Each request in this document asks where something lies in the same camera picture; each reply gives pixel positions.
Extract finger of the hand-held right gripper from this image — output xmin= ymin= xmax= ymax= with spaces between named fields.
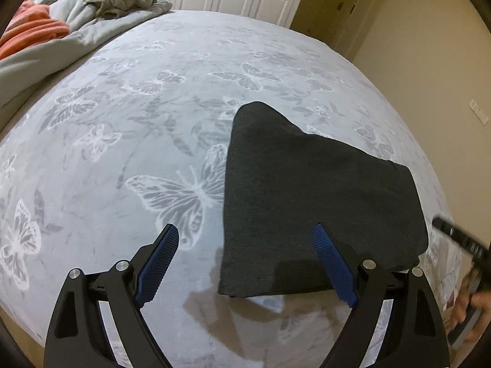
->
xmin=432 ymin=217 xmax=486 ymax=257

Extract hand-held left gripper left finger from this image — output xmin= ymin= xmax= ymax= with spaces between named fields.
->
xmin=43 ymin=223 xmax=180 ymax=368

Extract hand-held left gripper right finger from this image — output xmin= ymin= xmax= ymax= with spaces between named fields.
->
xmin=312 ymin=222 xmax=449 ymax=368

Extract dark grey pants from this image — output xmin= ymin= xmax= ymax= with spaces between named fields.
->
xmin=217 ymin=101 xmax=429 ymax=299

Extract person's right hand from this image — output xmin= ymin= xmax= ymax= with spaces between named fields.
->
xmin=452 ymin=270 xmax=480 ymax=327

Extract bed with butterfly sheet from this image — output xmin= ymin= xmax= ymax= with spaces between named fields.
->
xmin=0 ymin=10 xmax=474 ymax=368

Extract grey duvet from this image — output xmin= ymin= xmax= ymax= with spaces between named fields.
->
xmin=0 ymin=0 xmax=174 ymax=133

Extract cream hallway cabinet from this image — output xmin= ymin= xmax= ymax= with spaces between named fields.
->
xmin=289 ymin=0 xmax=380 ymax=61

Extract pink blanket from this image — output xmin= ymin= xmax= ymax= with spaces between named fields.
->
xmin=0 ymin=1 xmax=71 ymax=60

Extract white wall switch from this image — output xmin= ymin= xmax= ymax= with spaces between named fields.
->
xmin=470 ymin=99 xmax=491 ymax=125

